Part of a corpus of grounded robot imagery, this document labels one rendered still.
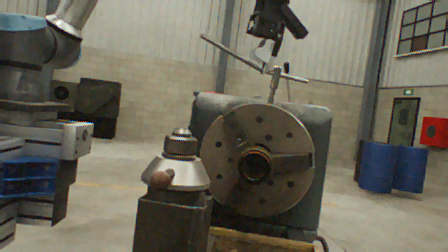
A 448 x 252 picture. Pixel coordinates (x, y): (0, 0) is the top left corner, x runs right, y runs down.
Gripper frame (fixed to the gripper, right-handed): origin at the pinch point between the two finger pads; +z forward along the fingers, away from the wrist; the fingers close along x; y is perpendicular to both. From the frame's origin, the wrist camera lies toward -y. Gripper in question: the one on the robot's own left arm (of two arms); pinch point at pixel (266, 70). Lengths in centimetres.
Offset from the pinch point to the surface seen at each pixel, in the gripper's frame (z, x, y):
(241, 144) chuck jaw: 20.7, 9.1, 5.4
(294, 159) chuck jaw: 21.3, 11.8, -8.8
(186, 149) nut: 17, 54, 30
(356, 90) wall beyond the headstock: -127, -900, -710
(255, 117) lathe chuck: 13.3, 2.9, 0.8
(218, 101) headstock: 11.6, -17.9, 5.7
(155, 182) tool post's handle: 20, 59, 34
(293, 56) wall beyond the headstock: -179, -940, -482
